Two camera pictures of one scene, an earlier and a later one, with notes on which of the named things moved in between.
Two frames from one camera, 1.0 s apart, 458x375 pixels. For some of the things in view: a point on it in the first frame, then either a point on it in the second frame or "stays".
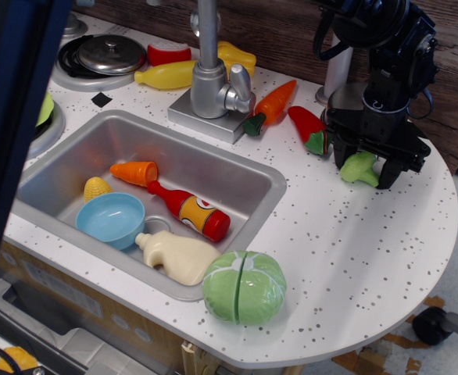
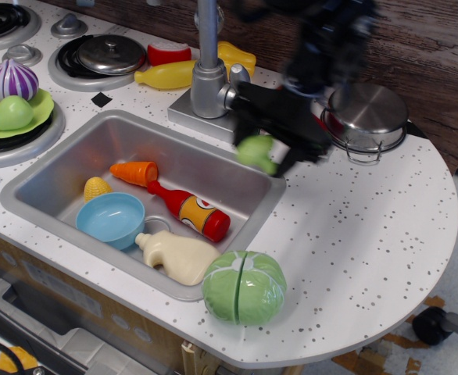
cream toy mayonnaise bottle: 182,258 stays
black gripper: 389,134 -> 289,117
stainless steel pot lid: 110,54 stays
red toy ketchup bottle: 196,214 stays
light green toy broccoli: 359,167 -> 254,151
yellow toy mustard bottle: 167,76 stays
